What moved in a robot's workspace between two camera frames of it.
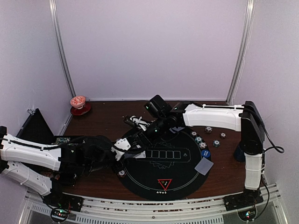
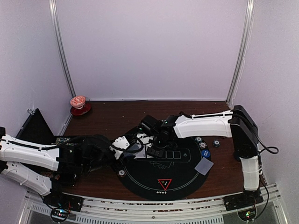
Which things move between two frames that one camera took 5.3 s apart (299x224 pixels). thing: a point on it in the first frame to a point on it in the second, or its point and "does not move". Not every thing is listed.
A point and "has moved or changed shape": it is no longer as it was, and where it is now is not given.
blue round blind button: x=205 y=153 does not move
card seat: x=204 y=166 does not move
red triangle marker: x=165 y=183 does not move
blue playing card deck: x=139 y=155 has moved or changed shape
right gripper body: x=140 y=135 to x=158 y=152
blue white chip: x=202 y=145 does not move
